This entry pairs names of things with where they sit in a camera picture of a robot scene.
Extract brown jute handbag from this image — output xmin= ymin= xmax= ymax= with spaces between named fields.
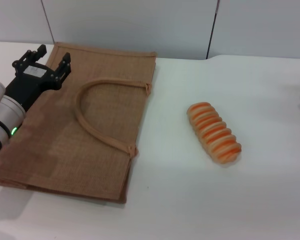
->
xmin=0 ymin=41 xmax=158 ymax=205

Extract dark wall panel joint strip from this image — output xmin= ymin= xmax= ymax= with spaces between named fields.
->
xmin=204 ymin=0 xmax=219 ymax=60

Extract orange striped bread loaf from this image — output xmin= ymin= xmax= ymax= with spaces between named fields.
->
xmin=186 ymin=101 xmax=242 ymax=165

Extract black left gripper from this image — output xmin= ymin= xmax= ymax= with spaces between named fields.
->
xmin=5 ymin=44 xmax=73 ymax=112

